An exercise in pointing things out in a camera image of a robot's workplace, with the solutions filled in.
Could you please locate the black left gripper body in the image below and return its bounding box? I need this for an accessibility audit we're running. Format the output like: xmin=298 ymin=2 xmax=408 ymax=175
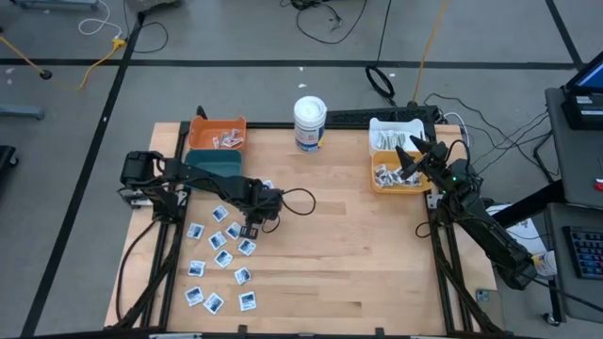
xmin=242 ymin=186 xmax=285 ymax=227

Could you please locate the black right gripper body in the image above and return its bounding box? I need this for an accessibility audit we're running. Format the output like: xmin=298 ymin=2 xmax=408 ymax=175
xmin=414 ymin=142 xmax=461 ymax=189

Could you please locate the yellow plastic bin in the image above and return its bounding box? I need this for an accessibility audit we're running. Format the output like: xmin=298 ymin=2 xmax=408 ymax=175
xmin=370 ymin=150 xmax=434 ymax=195

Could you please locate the white plastic bin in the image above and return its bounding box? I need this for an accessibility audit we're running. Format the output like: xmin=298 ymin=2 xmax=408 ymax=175
xmin=367 ymin=117 xmax=428 ymax=156

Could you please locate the black power strip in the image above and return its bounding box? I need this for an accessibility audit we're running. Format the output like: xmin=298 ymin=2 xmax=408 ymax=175
xmin=324 ymin=105 xmax=439 ymax=128

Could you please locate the teal plastic bin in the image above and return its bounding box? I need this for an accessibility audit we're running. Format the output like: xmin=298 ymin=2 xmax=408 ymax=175
xmin=184 ymin=149 xmax=245 ymax=189

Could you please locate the orange plastic bin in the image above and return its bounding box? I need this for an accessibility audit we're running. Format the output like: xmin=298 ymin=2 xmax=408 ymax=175
xmin=187 ymin=115 xmax=248 ymax=152

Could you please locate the black desk crossbar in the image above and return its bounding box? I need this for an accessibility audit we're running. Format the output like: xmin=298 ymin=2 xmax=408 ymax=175
xmin=489 ymin=181 xmax=566 ymax=230

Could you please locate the white wipes canister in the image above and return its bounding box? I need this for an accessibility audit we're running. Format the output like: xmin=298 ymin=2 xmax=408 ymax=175
xmin=292 ymin=95 xmax=328 ymax=154

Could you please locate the white paper sheet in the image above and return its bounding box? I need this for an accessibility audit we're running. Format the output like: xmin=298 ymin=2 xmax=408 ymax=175
xmin=484 ymin=204 xmax=547 ymax=255

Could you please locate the grey side table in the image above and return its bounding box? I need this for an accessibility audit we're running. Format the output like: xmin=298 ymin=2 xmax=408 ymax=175
xmin=545 ymin=87 xmax=603 ymax=209

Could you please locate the white yellow bottle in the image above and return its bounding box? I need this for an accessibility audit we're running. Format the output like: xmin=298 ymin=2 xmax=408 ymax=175
xmin=531 ymin=251 xmax=559 ymax=279

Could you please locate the dark smartphone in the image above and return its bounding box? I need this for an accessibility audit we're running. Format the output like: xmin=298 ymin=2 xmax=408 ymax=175
xmin=475 ymin=288 xmax=506 ymax=331

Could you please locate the black box device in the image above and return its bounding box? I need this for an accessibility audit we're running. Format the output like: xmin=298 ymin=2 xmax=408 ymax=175
xmin=561 ymin=91 xmax=603 ymax=131

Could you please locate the black keyboard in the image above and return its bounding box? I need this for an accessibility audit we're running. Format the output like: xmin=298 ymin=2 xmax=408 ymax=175
xmin=562 ymin=225 xmax=603 ymax=281

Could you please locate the black laptop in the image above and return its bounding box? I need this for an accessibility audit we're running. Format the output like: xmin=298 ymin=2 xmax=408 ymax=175
xmin=564 ymin=63 xmax=603 ymax=95

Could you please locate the grey desk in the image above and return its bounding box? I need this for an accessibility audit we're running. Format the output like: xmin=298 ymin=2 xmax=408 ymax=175
xmin=544 ymin=202 xmax=603 ymax=324

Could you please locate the black chair base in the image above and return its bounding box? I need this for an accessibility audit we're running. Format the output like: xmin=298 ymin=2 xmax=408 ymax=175
xmin=0 ymin=144 xmax=20 ymax=169

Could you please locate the grey metal bar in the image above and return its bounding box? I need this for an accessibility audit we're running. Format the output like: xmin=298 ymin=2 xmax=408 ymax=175
xmin=0 ymin=104 xmax=46 ymax=121
xmin=11 ymin=0 xmax=100 ymax=10

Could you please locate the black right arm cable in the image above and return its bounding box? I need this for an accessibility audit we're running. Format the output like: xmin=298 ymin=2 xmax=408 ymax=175
xmin=445 ymin=138 xmax=473 ymax=166

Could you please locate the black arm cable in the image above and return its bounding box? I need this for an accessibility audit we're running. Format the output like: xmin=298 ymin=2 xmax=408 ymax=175
xmin=263 ymin=187 xmax=318 ymax=234
xmin=445 ymin=138 xmax=473 ymax=166

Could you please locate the white power cable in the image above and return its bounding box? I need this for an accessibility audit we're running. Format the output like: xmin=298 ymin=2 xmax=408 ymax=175
xmin=441 ymin=111 xmax=468 ymax=143

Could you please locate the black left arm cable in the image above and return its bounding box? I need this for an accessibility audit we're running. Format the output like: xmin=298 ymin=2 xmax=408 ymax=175
xmin=263 ymin=187 xmax=318 ymax=234

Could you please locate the black hanging cable with coil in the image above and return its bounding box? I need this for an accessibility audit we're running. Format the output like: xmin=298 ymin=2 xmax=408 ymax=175
xmin=365 ymin=0 xmax=397 ymax=105

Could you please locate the yellow hanging cable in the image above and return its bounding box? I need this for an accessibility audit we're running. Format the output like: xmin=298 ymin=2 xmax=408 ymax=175
xmin=412 ymin=0 xmax=448 ymax=104

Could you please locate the black cable bundle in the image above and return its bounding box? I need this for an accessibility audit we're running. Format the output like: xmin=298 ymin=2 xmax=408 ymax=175
xmin=281 ymin=0 xmax=369 ymax=46

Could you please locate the yellow extension cable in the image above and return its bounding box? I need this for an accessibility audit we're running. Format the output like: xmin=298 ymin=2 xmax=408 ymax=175
xmin=0 ymin=35 xmax=128 ymax=91

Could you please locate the white floor cable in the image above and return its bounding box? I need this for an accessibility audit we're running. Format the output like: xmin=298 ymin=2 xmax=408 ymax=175
xmin=77 ymin=0 xmax=124 ymax=40

